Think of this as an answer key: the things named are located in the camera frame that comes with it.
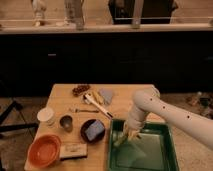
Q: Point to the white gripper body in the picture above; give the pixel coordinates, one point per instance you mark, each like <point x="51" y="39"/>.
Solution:
<point x="134" y="125"/>

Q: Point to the orange bowl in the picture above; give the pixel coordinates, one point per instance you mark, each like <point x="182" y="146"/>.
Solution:
<point x="44" y="151"/>

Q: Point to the black chair base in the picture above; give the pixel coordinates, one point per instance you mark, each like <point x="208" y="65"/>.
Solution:
<point x="12" y="119"/>

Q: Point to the green plastic tray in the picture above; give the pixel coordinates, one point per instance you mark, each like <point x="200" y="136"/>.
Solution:
<point x="153" y="150"/>

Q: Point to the grey cloth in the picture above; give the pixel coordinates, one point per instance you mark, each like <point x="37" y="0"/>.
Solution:
<point x="107" y="95"/>

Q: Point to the small metal cup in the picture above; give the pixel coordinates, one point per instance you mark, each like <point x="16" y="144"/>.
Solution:
<point x="66" y="123"/>

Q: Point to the green pepper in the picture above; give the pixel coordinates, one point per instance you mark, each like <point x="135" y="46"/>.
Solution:
<point x="119" y="141"/>

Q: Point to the black plate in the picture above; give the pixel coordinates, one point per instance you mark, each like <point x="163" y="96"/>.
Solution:
<point x="85" y="126"/>

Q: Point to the white cup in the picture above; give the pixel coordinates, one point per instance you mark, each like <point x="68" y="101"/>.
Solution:
<point x="46" y="115"/>

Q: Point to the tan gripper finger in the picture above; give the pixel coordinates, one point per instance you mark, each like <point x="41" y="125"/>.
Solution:
<point x="134" y="135"/>
<point x="126" y="133"/>

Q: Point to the yellow corn piece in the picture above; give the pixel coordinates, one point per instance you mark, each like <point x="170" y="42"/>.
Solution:
<point x="97" y="97"/>

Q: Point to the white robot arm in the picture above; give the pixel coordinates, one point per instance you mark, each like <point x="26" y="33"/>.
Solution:
<point x="148" y="101"/>

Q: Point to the dark cabinet counter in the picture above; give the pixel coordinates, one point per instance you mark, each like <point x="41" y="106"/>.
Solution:
<point x="32" y="60"/>

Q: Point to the white handled utensil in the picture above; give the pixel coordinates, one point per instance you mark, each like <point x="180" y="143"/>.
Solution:
<point x="102" y="109"/>

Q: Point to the blue sponge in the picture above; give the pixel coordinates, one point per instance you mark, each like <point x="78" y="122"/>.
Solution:
<point x="94" y="130"/>

